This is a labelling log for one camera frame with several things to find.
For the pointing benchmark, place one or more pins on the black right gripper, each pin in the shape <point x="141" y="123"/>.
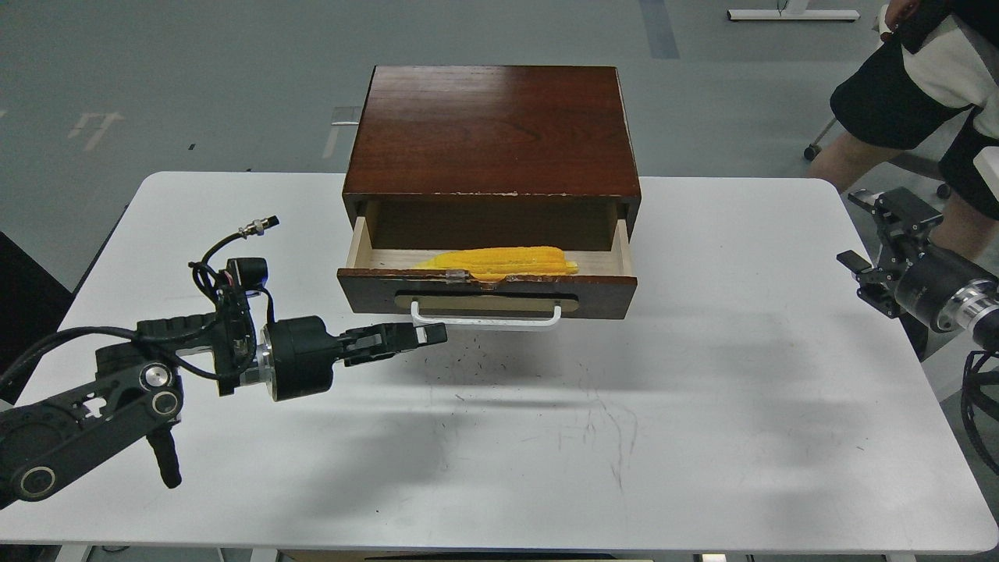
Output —
<point x="940" y="288"/>

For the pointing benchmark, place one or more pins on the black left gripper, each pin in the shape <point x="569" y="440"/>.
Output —
<point x="303" y="352"/>

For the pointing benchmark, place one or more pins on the wooden drawer with white handle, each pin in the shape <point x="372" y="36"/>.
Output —
<point x="385" y="281"/>

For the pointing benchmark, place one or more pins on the yellow corn cob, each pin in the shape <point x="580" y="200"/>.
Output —
<point x="497" y="263"/>

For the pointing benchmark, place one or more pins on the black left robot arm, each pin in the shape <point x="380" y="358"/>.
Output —
<point x="137" y="392"/>

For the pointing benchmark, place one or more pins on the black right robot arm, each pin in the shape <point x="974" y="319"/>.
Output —
<point x="938" y="287"/>

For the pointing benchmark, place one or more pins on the dark wooden drawer cabinet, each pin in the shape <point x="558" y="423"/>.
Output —
<point x="478" y="156"/>

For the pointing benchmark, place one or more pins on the person in black shorts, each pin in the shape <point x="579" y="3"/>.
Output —
<point x="938" y="61"/>

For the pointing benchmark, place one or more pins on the white table base bar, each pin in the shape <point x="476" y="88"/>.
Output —
<point x="793" y="14"/>

